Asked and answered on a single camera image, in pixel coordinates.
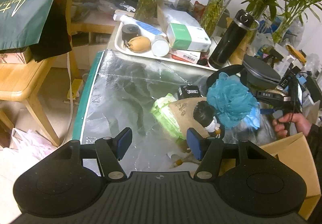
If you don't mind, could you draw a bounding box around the brown paper bag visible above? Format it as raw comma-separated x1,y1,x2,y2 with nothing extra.
169,97,209,139

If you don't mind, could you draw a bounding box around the grey zip hard case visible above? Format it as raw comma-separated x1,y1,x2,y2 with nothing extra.
242,54,281,90

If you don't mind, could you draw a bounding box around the black neck pillow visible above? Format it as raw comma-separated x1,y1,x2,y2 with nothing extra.
206,64,245,89

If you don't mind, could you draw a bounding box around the white plastic tray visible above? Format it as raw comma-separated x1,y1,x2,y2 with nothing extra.
112,23,218,72

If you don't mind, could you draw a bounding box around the person right hand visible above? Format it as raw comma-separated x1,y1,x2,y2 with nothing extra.
272,112,313,139

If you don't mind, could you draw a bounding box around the brown cardboard box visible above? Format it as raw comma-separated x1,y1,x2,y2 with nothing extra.
219,134,321,220

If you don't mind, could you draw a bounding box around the wooden chair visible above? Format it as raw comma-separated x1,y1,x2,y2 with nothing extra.
1,0,72,147

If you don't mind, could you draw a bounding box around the black thermos bottle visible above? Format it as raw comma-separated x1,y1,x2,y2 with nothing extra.
208,9,259,69

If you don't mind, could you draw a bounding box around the black cartoon snack packet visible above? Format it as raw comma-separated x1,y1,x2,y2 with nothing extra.
178,85,202,100

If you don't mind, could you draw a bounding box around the teal mesh bath loofah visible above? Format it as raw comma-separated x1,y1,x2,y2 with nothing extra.
206,72,260,130

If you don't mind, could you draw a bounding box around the green wet wipes pack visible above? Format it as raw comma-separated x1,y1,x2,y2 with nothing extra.
151,93,186,142

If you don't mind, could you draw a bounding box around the white round jar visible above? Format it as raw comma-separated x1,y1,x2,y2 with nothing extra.
151,36,170,57

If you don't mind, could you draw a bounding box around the red white flat box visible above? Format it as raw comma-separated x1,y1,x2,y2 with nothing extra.
170,49,201,64

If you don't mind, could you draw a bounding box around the green white tissue box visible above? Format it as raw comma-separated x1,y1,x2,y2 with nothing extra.
166,23,211,52

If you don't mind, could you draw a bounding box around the tan egg-shaped pouch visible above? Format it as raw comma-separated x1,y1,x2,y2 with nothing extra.
124,36,151,53

